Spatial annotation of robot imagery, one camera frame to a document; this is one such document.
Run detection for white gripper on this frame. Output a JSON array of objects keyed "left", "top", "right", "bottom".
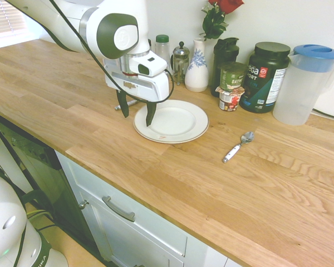
[{"left": 104, "top": 57, "right": 170, "bottom": 128}]

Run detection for white-handled metal spoon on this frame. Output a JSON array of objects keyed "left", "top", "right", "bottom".
[{"left": 222, "top": 131, "right": 256, "bottom": 164}]

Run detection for white plate with gold rim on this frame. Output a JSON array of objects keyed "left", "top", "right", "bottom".
[{"left": 132, "top": 99, "right": 210, "bottom": 145}]

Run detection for glass French press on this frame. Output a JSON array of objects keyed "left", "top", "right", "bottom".
[{"left": 170, "top": 41, "right": 191, "bottom": 86}]

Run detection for clear bottle with green lid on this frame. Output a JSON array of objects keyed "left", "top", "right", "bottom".
[{"left": 155, "top": 34, "right": 171, "bottom": 73}]

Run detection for white vase with blue print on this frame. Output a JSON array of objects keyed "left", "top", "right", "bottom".
[{"left": 184, "top": 37, "right": 209, "bottom": 93}]

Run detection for red and white yogurt cup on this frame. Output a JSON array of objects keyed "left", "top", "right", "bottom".
[{"left": 214, "top": 85, "right": 245, "bottom": 112}]

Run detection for green oatmeal cup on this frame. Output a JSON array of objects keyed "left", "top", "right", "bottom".
[{"left": 219, "top": 61, "right": 248, "bottom": 91}]

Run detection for black shaker bottle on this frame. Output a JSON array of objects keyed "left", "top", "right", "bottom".
[{"left": 210, "top": 37, "right": 240, "bottom": 98}]

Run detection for dark appliance front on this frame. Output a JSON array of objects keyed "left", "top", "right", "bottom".
[{"left": 0, "top": 109, "right": 101, "bottom": 260}]

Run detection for red roses with green leaves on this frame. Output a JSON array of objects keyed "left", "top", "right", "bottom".
[{"left": 199, "top": 0, "right": 245, "bottom": 42}]

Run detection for white cabinet drawer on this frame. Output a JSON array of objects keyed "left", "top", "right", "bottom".
[{"left": 55, "top": 150, "right": 229, "bottom": 267}]

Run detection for black protein powder tub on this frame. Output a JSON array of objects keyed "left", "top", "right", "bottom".
[{"left": 238, "top": 41, "right": 292, "bottom": 114}]

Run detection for clear pitcher with blue lid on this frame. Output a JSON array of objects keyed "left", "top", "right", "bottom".
[{"left": 272, "top": 43, "right": 334, "bottom": 126}]

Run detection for white window blinds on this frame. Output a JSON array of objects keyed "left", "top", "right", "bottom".
[{"left": 0, "top": 0, "right": 32, "bottom": 43}]

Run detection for white-handled metal fork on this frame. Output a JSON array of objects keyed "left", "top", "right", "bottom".
[{"left": 114, "top": 100, "right": 140, "bottom": 111}]

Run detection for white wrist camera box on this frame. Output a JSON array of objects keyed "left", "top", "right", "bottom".
[{"left": 129, "top": 53, "right": 168, "bottom": 77}]

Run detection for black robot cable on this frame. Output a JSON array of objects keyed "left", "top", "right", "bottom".
[{"left": 48, "top": 0, "right": 175, "bottom": 104}]

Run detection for silver drawer handle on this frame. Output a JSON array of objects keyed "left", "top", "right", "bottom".
[{"left": 101, "top": 195, "right": 136, "bottom": 223}]

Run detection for black power cable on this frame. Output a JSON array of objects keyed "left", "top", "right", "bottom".
[{"left": 311, "top": 107, "right": 334, "bottom": 123}]

